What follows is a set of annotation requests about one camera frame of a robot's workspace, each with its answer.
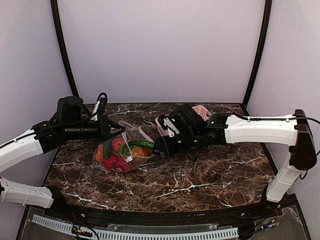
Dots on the white slotted cable duct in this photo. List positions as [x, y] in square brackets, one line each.
[138, 232]

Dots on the red toy fruit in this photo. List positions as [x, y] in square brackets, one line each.
[116, 144]
[124, 165]

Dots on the green toy grapes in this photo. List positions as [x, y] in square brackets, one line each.
[124, 150]

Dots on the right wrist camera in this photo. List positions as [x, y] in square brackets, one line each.
[166, 126]

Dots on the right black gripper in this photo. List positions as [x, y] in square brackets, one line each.
[161, 145]

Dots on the green toy cucumber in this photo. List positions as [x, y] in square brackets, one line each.
[107, 150]

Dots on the right black frame post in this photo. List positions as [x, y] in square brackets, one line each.
[259, 52]

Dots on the red toy fruit front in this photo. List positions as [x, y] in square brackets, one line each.
[116, 144]

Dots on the black frame post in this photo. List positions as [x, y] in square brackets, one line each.
[62, 47]
[259, 52]

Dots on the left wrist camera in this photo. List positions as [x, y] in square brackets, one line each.
[99, 107]

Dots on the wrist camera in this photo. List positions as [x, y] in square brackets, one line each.
[166, 126]
[99, 107]

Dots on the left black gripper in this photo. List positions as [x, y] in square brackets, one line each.
[104, 127]

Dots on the red toy tomato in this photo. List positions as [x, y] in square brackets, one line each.
[111, 163]

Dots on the brown toy potato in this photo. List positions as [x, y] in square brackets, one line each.
[139, 151]

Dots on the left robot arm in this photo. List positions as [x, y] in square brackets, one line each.
[72, 121]

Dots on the orange toy fruit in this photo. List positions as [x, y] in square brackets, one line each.
[99, 154]

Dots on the left black frame post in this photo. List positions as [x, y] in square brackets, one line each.
[62, 47]

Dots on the pink perforated plastic basket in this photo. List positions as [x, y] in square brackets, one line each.
[199, 109]

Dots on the black front table rail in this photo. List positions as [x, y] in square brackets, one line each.
[241, 216]

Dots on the clear zip top bag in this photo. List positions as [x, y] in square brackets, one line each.
[131, 133]

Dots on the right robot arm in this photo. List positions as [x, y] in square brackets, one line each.
[188, 127]

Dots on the green toy chili pepper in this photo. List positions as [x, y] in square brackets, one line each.
[141, 143]

